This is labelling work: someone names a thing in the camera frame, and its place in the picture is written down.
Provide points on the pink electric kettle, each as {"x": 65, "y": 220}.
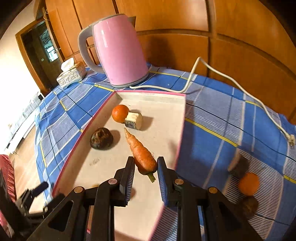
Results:
{"x": 118, "y": 49}

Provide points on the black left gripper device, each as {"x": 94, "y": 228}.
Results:
{"x": 24, "y": 202}

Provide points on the dark brown fruit in tray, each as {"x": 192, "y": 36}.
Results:
{"x": 101, "y": 139}

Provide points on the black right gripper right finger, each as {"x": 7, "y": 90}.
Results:
{"x": 193, "y": 213}

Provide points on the red cushioned chair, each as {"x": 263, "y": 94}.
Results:
{"x": 8, "y": 183}

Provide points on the orange on tablecloth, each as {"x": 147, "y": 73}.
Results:
{"x": 249, "y": 184}

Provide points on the silver tissue box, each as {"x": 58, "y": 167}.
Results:
{"x": 71, "y": 73}

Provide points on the blue plaid tablecloth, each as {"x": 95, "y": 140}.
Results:
{"x": 219, "y": 120}

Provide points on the white pink-rimmed tray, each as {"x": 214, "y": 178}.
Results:
{"x": 162, "y": 126}

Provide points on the wooden door frame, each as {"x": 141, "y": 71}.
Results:
{"x": 41, "y": 53}

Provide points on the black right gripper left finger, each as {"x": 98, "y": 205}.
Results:
{"x": 88, "y": 214}

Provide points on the dark brown fruit on cloth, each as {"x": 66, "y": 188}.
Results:
{"x": 249, "y": 206}

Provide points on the orange carrot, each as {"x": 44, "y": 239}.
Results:
{"x": 144, "y": 160}

